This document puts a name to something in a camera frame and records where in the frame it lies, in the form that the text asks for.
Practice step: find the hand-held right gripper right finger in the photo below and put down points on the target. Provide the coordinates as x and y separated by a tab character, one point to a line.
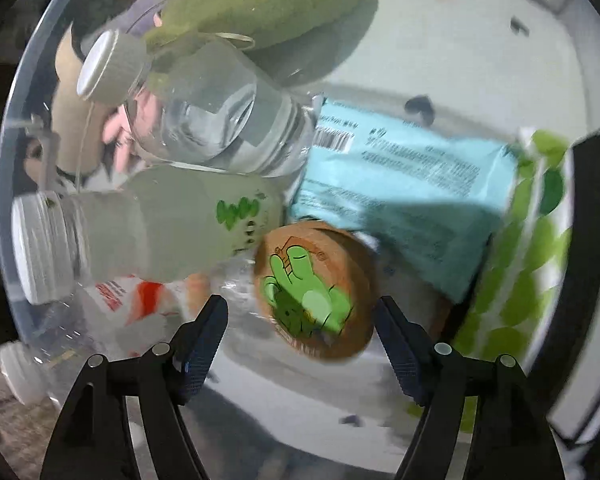
402	355

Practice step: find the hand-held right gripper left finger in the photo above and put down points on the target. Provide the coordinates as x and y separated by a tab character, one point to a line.
205	345

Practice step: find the clear plastic container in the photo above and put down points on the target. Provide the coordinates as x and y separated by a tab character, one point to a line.
280	410

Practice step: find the green animal round coaster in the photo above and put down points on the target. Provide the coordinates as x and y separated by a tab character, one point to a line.
310	295

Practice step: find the teal packet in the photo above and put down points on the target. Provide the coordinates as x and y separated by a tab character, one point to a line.
405	185

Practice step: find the red label bottle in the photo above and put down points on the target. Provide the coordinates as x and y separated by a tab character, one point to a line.
120	320

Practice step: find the cloudy bottle green print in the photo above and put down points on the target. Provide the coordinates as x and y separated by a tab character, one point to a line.
155	230

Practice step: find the green patterned packet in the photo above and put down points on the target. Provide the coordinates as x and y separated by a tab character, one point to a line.
525	270

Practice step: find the pink rabbit stand mirror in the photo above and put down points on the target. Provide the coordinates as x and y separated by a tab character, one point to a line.
117	127

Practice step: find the clear bottle white cap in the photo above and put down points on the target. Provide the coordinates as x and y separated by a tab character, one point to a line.
210	110

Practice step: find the black box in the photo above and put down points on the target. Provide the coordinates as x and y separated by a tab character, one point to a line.
587	200

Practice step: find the cream visor cap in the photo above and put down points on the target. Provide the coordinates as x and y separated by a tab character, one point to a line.
72	125

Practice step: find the green plush toy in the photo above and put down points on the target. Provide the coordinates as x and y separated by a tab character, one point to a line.
260	5

